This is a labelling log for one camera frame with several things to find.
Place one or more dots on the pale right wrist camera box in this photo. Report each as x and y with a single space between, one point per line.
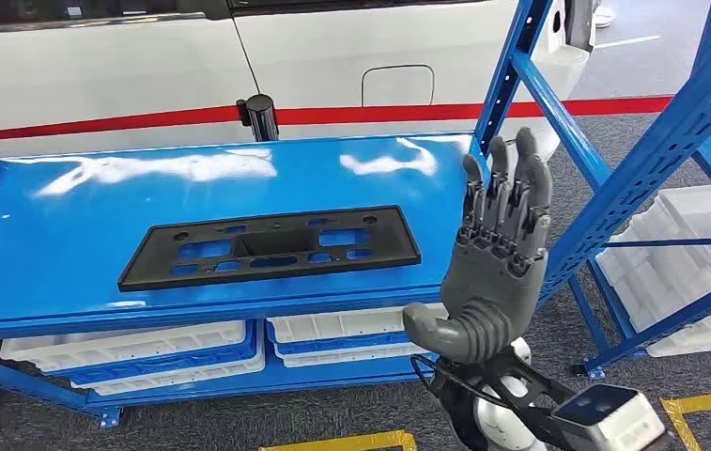
616 423

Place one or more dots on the red barrier belt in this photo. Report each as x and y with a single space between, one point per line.
112 120
392 113

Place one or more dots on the black stanchion post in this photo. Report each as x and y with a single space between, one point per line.
262 115

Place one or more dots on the white car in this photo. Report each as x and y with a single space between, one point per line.
112 62

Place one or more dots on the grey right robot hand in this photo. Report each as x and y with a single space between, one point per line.
492 286

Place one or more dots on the black plastic panel part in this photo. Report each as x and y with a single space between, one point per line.
392 239

